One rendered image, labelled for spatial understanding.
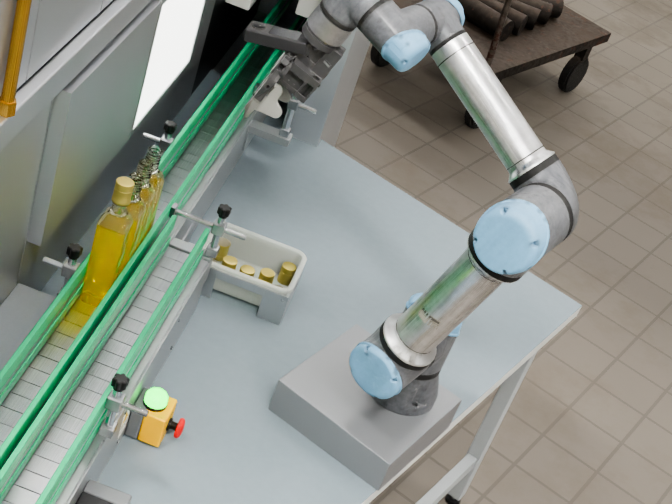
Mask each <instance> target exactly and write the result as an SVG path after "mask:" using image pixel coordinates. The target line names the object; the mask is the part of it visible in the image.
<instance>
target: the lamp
mask: <svg viewBox="0 0 672 504"><path fill-rule="evenodd" d="M167 402H168V395H167V393H166V391H165V390H163V389H162V388H158V387H153V388H151V389H149V390H148V391H147V392H146V394H145V397H144V400H143V405H144V406H145V408H147V409H148V410H150V411H152V412H162V411H164V410H165V409H166V407H167Z"/></svg>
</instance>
